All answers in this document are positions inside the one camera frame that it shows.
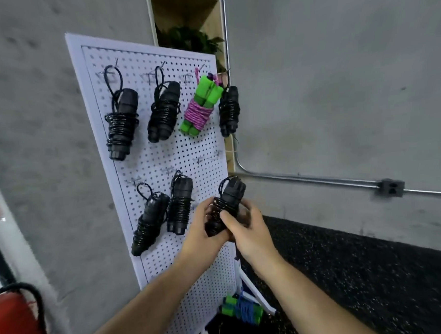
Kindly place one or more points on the person's left hand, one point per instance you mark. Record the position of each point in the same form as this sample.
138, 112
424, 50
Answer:
202, 243

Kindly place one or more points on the person's right hand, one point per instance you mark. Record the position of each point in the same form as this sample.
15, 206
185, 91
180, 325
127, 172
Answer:
255, 240

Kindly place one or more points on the white pegboard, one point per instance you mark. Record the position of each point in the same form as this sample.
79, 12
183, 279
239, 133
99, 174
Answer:
143, 165

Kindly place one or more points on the person's left forearm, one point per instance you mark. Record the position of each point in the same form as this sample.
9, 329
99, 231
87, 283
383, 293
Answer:
147, 313

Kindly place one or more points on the person's right forearm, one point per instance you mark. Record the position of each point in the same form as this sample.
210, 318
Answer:
309, 308

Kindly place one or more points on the white pegboard stand foot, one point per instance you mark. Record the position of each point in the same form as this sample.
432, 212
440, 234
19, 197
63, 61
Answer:
256, 292

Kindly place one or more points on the metal conduit pipe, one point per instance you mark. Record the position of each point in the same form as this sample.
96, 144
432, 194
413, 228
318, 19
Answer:
310, 179

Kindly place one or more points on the grey electrical junction box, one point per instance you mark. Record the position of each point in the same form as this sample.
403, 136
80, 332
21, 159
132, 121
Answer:
390, 188

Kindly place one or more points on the green potted plant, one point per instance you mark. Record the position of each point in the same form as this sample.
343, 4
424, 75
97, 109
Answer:
188, 40

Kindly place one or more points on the red floor object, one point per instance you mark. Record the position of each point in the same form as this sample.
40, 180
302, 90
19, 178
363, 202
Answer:
15, 327

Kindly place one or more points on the plywood shelf unit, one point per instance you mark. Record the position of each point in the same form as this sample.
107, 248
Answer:
197, 11

